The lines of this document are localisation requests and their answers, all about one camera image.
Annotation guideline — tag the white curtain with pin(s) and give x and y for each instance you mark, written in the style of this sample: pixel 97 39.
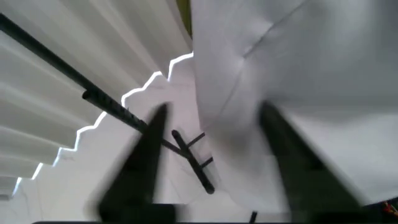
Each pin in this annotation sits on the white curtain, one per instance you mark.
pixel 77 46

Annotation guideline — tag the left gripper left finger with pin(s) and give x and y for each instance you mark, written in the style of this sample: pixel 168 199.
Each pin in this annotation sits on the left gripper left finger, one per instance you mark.
pixel 140 180

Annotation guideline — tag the black clothes rack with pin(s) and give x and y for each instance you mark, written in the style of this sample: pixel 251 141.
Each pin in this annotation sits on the black clothes rack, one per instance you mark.
pixel 102 101

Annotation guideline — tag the pale grey garment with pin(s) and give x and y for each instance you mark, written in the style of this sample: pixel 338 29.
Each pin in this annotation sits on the pale grey garment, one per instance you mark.
pixel 295 62

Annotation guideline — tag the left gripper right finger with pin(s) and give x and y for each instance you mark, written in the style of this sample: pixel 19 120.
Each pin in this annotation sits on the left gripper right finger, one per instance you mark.
pixel 304 186

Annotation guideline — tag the green t-shirt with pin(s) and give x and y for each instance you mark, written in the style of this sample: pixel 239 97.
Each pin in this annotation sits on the green t-shirt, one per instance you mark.
pixel 185 15

